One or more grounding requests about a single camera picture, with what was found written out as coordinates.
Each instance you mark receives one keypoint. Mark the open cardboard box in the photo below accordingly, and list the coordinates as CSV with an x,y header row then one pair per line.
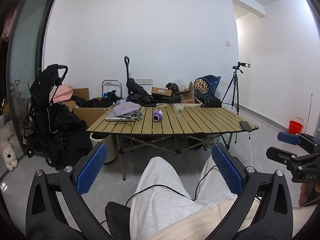
x,y
187,97

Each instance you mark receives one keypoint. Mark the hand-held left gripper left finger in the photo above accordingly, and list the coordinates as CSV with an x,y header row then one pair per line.
x,y
91,170

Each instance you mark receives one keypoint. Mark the red bucket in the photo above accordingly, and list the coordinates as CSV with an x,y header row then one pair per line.
x,y
295,127

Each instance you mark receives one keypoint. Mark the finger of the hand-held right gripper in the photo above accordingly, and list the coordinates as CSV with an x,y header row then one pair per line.
x,y
278,154
288,138

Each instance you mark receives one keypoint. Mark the black suitcase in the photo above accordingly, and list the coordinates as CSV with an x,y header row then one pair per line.
x,y
210,102

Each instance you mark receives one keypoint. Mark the row of wall outlets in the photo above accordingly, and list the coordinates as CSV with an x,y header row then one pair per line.
x,y
143,81

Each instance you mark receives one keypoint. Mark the blue bag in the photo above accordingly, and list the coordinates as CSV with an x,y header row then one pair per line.
x,y
213,85

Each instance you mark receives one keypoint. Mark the black tripod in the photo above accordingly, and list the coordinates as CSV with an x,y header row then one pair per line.
x,y
234,87

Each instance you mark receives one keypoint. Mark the silver laptop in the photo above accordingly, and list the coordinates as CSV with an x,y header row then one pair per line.
x,y
112,118

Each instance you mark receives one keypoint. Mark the large cardboard box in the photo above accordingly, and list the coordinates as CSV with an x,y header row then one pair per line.
x,y
90,116

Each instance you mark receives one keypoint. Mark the white waste bin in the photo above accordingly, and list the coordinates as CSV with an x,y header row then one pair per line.
x,y
110,150

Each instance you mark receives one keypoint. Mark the person's grey trousers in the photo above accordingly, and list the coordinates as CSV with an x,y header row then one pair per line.
x,y
160,200

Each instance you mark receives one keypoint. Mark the black stroller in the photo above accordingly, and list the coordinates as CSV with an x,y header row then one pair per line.
x,y
41,97

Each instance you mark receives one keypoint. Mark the black smartphone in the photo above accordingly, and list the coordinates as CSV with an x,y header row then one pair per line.
x,y
245,125

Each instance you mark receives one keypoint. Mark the white wall switch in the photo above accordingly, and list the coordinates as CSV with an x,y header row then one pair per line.
x,y
227,43

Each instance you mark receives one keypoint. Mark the black camera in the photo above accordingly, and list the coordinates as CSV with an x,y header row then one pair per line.
x,y
243,64

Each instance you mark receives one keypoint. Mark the white plush toy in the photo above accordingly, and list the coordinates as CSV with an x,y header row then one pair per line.
x,y
7,155

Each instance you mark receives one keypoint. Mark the glass sliding door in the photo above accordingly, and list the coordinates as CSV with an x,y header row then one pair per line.
x,y
27,55

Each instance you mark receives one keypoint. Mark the woven rattan ball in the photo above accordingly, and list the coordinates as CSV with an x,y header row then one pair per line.
x,y
201,85

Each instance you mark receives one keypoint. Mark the purple bottle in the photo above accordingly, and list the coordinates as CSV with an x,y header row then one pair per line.
x,y
157,115

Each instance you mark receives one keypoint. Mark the white metal folding stool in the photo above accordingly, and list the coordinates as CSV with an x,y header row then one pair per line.
x,y
111,81

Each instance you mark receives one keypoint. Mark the slatted folding table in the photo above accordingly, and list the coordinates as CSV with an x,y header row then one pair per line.
x,y
200,120

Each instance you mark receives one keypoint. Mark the pile of black clothing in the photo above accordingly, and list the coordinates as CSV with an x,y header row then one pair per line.
x,y
70,132

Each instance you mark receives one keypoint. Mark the person's beige jacket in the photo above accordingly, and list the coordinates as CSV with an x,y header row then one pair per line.
x,y
225,220

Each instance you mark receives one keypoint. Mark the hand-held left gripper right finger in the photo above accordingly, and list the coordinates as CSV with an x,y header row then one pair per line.
x,y
227,172

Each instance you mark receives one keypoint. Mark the clear glass jar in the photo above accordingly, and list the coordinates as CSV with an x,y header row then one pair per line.
x,y
178,111

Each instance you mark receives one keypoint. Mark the black folded bag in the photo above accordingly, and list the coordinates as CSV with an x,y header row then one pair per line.
x,y
137,87

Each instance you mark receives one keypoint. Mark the black seat cushion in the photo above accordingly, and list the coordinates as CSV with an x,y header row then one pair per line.
x,y
117,217

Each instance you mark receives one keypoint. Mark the person's right hand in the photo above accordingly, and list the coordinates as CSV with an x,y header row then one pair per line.
x,y
308,195

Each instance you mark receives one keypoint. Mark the purple pouch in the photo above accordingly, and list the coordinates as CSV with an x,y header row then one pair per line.
x,y
125,108

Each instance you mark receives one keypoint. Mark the cardboard box with slot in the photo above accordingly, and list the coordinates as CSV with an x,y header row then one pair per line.
x,y
161,92

